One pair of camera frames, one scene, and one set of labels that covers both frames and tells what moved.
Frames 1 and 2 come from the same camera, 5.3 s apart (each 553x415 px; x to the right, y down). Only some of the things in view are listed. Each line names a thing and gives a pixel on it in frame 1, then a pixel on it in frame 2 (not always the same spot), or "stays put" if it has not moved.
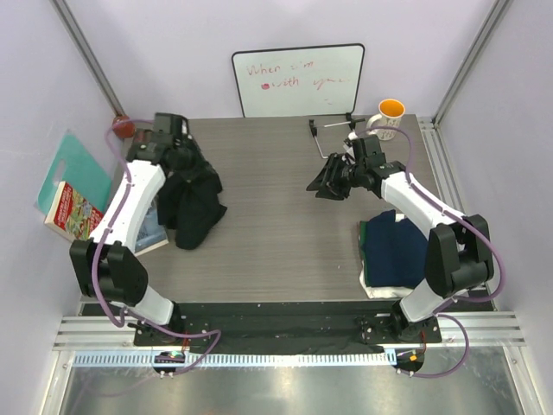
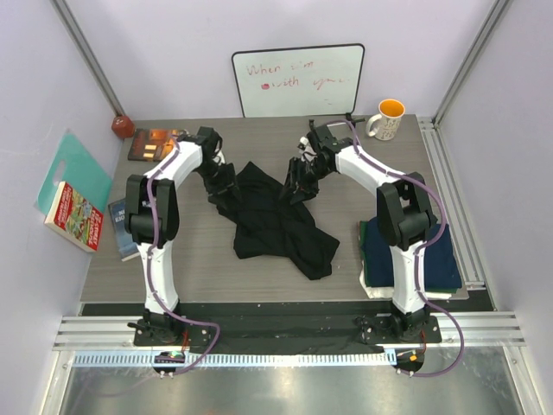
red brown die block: (123, 126) stays put
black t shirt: (188, 201) → (264, 226)
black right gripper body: (354, 172) → (317, 169)
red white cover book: (72, 214) stays put
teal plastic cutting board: (76, 167) stays put
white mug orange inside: (390, 111) stays put
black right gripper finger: (334, 190) → (289, 188)
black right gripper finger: (333, 169) → (306, 194)
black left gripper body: (190, 155) → (209, 171)
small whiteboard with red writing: (299, 81) stays put
